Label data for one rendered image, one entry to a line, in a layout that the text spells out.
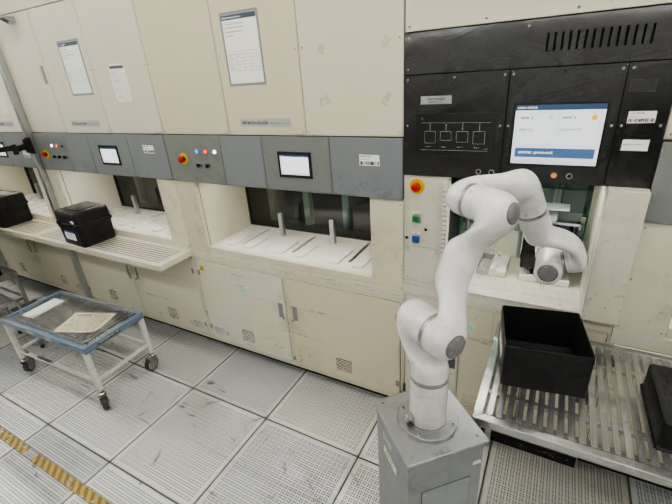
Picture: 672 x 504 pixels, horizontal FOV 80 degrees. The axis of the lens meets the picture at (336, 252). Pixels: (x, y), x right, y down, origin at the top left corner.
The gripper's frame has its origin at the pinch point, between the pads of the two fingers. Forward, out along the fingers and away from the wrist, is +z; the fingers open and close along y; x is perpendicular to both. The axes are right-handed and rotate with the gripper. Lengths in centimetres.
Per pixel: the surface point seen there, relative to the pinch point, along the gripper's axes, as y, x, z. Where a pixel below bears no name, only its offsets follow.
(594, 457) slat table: 19, -43, -60
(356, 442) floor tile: -76, -119, -29
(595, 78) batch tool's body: 5, 57, 2
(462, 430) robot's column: -17, -43, -67
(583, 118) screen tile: 3.5, 44.5, 1.7
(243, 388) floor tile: -161, -119, -22
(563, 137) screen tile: -1.6, 38.1, 1.7
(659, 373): 37, -33, -27
